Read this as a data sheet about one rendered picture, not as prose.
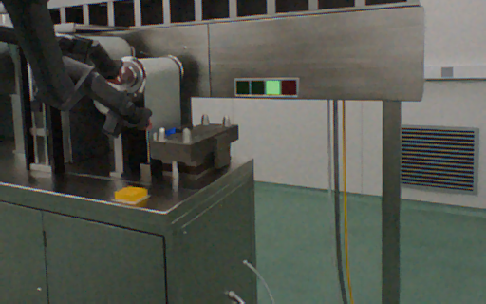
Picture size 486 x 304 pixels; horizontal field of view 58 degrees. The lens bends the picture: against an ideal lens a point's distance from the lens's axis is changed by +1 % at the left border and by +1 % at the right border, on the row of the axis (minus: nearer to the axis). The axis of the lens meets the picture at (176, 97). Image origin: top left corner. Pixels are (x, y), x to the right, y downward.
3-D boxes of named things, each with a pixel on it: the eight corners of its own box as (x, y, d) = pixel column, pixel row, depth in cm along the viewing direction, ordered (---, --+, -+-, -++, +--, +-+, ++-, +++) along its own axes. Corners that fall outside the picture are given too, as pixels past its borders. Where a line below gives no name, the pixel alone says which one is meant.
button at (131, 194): (114, 199, 128) (114, 192, 128) (128, 193, 134) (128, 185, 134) (133, 203, 124) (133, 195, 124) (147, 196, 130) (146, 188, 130)
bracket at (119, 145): (109, 176, 154) (103, 91, 151) (121, 171, 160) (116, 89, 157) (120, 178, 152) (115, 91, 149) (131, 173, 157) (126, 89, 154)
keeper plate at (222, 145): (214, 168, 154) (213, 138, 153) (225, 161, 163) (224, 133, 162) (219, 168, 153) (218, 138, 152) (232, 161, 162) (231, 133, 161)
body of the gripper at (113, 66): (118, 78, 142) (107, 65, 136) (93, 77, 147) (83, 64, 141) (125, 63, 145) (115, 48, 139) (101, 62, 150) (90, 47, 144)
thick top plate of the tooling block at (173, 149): (150, 158, 148) (149, 141, 148) (203, 137, 182) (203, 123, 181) (191, 162, 140) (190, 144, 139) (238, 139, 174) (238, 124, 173)
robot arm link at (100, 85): (99, 68, 94) (56, 51, 96) (88, 92, 93) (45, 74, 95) (139, 102, 136) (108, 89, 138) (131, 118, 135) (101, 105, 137)
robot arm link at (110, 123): (132, 101, 132) (107, 90, 133) (116, 135, 129) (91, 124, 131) (139, 110, 143) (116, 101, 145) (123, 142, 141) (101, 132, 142)
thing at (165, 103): (146, 142, 154) (144, 90, 152) (180, 130, 173) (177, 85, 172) (148, 142, 153) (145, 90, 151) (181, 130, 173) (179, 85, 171)
